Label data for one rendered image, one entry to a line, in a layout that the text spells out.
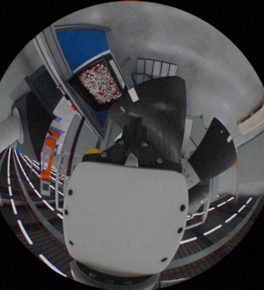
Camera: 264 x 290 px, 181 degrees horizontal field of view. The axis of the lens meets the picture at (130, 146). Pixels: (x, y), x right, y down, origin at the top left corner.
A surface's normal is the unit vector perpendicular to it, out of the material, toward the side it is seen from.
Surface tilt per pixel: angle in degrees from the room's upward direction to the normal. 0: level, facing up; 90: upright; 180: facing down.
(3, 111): 90
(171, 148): 47
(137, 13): 0
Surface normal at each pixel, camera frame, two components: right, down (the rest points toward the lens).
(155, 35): -0.10, 0.94
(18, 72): 0.99, 0.09
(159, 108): -0.58, 0.44
